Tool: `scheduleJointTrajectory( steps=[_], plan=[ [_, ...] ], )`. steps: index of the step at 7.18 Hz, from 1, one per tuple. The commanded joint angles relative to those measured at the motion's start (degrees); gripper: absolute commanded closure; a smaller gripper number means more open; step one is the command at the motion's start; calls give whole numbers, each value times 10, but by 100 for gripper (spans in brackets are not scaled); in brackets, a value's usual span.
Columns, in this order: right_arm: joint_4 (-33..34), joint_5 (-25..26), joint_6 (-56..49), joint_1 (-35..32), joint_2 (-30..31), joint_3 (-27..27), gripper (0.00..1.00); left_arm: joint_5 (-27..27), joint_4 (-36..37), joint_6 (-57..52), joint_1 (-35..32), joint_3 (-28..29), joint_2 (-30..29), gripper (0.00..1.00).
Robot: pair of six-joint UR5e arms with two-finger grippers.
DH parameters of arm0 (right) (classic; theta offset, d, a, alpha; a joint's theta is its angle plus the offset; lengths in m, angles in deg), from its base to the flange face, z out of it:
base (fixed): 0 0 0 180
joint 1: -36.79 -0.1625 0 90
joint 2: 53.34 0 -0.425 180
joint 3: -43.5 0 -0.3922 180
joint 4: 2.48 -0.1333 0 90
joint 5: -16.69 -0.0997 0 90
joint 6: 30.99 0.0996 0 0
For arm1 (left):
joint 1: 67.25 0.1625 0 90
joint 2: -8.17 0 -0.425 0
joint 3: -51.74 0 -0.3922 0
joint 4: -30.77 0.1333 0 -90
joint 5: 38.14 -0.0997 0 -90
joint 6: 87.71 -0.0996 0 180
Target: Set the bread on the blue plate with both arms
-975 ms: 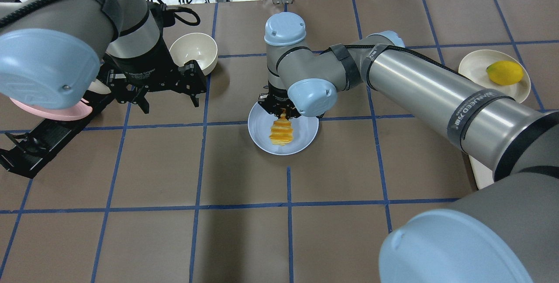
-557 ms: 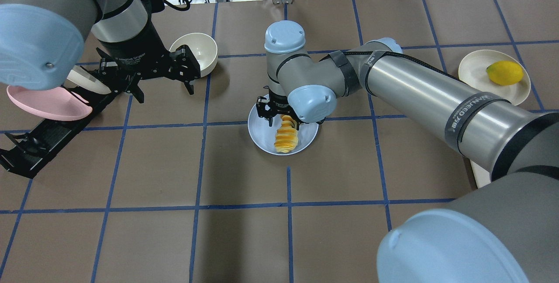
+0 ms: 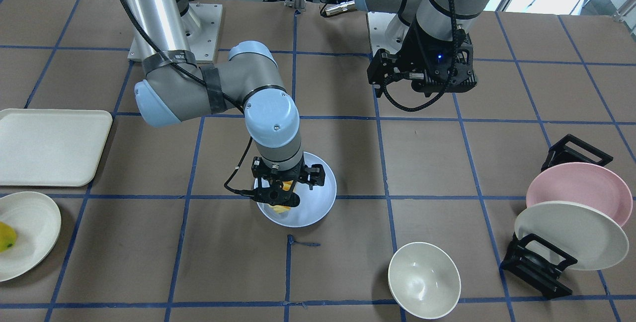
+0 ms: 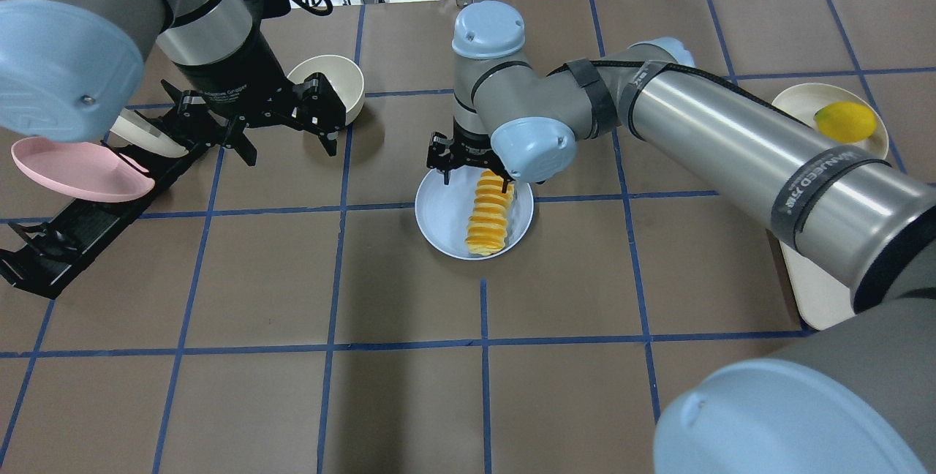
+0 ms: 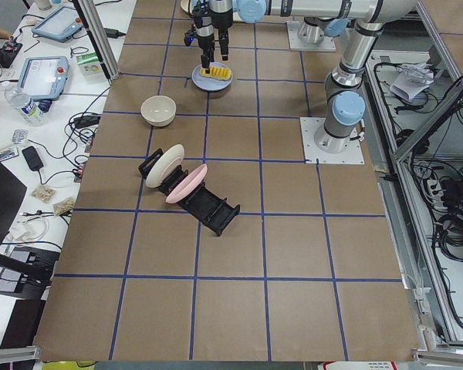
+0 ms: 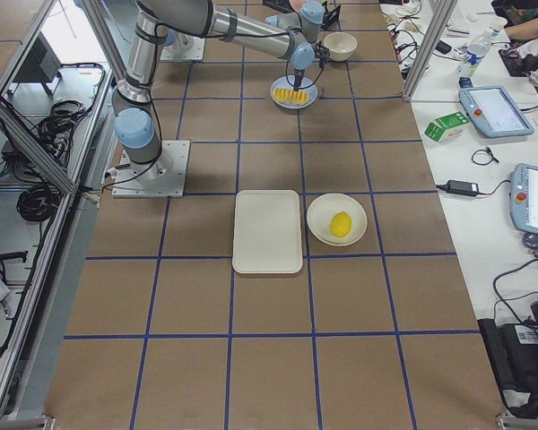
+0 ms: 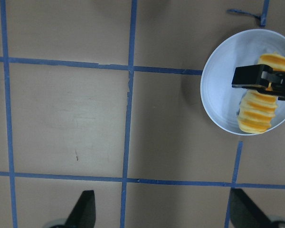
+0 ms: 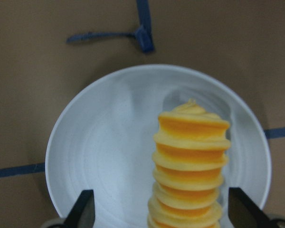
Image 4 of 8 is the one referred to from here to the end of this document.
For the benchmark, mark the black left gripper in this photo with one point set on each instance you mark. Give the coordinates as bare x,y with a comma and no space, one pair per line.
235,73

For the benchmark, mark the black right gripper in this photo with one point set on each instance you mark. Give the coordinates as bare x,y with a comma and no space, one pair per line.
468,145

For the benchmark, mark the yellow bread piece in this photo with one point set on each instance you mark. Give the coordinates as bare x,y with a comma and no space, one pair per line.
486,230

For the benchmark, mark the blue plate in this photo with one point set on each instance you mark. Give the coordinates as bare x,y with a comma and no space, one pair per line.
443,211

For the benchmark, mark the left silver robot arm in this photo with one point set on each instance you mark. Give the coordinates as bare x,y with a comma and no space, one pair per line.
70,66

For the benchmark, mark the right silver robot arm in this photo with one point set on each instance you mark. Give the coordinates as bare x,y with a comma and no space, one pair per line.
640,325

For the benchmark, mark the pink plate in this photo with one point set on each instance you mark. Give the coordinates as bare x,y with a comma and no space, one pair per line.
81,170

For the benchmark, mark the black plate rack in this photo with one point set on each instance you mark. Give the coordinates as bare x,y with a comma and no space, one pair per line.
56,250

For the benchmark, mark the cream plate with lemon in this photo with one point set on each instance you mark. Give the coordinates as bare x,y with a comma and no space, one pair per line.
802,101

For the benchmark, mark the cream ceramic bowl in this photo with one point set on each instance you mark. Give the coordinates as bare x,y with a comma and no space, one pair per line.
344,75

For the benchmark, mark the cream rectangular tray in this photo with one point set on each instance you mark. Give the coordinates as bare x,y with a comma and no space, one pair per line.
822,301

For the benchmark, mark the yellow lemon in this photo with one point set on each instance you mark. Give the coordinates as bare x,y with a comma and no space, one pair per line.
846,122

